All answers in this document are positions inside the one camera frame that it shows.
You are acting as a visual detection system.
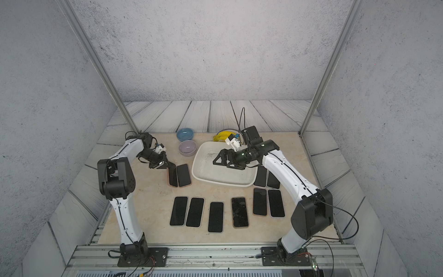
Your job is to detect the black phone thin case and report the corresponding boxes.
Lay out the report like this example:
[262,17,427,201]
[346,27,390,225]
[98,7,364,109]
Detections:
[253,166,268,188]

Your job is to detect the white plastic storage box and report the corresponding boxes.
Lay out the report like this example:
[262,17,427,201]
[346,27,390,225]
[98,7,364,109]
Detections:
[192,142,257,188]

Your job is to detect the black phone grey case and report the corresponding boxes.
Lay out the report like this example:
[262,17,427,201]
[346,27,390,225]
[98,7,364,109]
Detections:
[268,190,286,218]

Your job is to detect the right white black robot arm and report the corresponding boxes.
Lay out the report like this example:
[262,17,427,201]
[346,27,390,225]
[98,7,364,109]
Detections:
[213,137,333,257]

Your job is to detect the black phone dark case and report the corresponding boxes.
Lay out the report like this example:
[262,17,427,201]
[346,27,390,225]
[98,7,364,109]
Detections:
[208,202,224,233]

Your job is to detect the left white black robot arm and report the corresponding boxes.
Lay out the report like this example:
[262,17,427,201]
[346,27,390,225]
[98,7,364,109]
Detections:
[97,132,169,260]

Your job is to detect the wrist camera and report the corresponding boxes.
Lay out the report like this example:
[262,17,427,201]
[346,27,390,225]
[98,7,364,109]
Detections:
[154,144,166,155]
[225,126,263,152]

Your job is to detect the black phone light blue case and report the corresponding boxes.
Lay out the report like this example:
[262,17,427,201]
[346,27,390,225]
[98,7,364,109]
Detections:
[170,196,188,226]

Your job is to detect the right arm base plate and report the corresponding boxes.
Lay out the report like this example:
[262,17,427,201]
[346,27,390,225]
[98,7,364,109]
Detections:
[255,247,311,267]

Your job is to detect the purple ceramic bowl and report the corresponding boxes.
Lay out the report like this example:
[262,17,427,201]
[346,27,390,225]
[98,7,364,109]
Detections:
[178,140,197,157]

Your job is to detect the left metal frame post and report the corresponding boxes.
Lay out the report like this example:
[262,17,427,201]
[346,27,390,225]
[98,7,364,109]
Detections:
[57,0,140,133]

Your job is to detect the blue ceramic bowl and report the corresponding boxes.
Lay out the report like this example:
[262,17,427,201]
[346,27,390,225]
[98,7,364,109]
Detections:
[177,128,194,142]

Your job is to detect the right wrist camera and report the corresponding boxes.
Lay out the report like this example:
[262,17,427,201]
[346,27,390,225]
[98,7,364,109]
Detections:
[225,126,263,152]

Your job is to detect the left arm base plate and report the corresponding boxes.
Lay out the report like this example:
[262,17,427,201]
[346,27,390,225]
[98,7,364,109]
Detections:
[117,247,169,268]

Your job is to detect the aluminium mounting rail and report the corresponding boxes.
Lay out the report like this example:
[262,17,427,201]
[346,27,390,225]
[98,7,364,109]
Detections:
[63,241,376,277]

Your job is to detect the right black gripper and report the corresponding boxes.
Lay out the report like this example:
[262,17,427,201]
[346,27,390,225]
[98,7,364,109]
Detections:
[213,148,253,170]

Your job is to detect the black phone white case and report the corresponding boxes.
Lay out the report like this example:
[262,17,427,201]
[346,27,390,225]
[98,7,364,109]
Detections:
[185,197,205,228]

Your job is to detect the plate with yellow bananas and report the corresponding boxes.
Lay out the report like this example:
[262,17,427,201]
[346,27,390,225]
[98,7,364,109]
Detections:
[212,129,238,142]

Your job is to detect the metal frame post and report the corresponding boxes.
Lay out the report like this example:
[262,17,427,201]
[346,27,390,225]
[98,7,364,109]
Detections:
[299,0,364,138]
[57,0,140,133]

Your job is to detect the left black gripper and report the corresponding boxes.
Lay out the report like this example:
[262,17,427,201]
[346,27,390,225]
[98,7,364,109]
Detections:
[138,150,173,169]

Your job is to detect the black phone pink case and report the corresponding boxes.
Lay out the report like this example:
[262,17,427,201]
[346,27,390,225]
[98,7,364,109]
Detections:
[231,197,249,228]

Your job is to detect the black phone red case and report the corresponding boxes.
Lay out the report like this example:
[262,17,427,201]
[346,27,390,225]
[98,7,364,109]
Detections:
[176,164,192,188]

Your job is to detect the right metal frame post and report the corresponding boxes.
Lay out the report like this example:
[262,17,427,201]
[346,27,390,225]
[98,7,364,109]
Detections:
[299,0,364,138]

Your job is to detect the black phone cream case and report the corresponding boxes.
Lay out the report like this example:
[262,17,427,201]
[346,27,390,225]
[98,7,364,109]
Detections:
[253,188,268,217]

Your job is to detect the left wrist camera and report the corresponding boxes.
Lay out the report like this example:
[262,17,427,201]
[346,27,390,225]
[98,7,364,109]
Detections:
[154,144,166,155]

